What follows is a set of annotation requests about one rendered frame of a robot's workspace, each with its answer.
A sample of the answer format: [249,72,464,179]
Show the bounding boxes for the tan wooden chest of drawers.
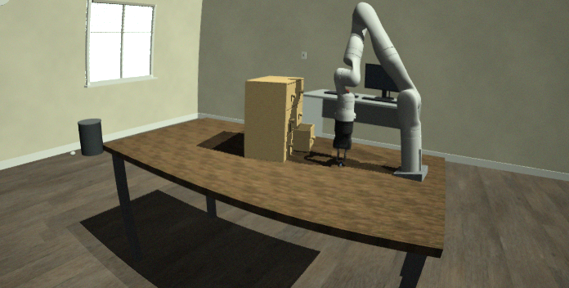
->
[244,76,304,163]

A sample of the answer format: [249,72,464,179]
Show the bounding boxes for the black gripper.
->
[333,107,356,162]

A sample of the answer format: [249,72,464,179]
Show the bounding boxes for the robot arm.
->
[334,2,422,173]

